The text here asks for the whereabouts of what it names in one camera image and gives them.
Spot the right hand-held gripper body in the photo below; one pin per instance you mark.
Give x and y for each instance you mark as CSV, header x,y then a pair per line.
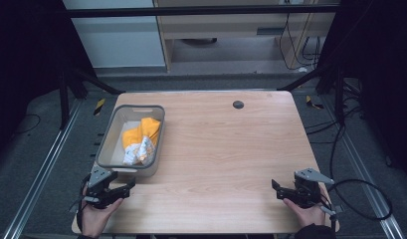
x,y
307,191

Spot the black horizontal frame bar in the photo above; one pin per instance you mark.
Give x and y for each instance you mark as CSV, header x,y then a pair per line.
x,y
191,11

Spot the grey plastic basket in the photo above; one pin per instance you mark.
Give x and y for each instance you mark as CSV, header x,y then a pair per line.
x,y
111,151

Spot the yellow and black tape strip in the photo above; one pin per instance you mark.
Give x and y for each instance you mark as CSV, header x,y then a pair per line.
x,y
312,102
99,106

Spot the black metal stand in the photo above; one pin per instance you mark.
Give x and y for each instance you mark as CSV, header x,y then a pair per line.
x,y
63,99
338,96

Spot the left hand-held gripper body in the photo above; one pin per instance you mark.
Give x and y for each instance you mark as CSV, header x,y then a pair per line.
x,y
99,186

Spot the dark curtain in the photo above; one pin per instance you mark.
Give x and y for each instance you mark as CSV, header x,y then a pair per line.
x,y
22,66
383,66

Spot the person's right hand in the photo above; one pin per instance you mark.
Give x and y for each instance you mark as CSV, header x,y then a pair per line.
x,y
306,215

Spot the orange and white cloth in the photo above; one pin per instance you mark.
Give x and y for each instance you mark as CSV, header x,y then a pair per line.
x,y
142,139

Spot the aluminium floor rail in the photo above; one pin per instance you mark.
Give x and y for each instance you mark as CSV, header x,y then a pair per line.
x,y
363,166
41,169

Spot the person's left hand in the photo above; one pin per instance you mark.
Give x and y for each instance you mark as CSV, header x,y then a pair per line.
x,y
95,217

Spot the white cabinet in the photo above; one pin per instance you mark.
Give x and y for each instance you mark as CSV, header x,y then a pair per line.
x,y
118,40

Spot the light wooden desk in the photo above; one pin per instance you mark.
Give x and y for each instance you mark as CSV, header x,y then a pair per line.
x,y
224,30

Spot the dark round table grommet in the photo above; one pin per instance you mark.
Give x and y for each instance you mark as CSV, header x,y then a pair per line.
x,y
238,105

